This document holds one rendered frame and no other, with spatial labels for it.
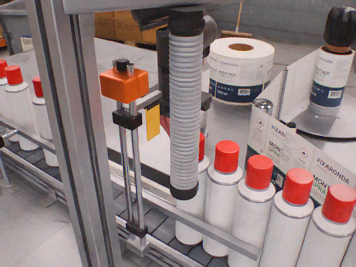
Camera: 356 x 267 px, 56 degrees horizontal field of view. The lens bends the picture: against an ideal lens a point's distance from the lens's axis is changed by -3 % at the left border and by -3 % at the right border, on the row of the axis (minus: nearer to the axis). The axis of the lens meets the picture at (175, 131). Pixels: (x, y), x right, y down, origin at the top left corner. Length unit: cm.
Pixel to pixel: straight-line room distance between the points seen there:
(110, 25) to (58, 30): 398
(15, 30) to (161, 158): 241
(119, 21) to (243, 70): 333
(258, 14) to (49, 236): 460
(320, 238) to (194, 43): 28
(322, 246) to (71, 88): 34
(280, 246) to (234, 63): 62
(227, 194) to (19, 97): 52
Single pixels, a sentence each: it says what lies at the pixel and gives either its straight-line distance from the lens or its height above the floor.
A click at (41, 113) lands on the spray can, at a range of 74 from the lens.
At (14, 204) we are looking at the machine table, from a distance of 83.
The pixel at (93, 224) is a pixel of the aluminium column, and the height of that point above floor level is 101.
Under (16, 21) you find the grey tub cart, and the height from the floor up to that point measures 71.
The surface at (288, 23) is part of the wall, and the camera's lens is 497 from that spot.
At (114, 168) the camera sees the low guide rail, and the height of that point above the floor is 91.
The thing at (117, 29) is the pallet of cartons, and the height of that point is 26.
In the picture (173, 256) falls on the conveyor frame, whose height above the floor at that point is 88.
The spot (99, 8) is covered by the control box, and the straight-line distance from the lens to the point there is 30.
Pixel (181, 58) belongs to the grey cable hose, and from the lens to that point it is 32.
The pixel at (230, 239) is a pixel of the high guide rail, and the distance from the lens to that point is 52.
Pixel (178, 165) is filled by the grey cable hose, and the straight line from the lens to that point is 37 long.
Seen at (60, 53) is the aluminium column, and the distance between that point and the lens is 35.
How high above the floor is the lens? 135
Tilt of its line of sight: 32 degrees down
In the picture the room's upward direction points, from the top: straight up
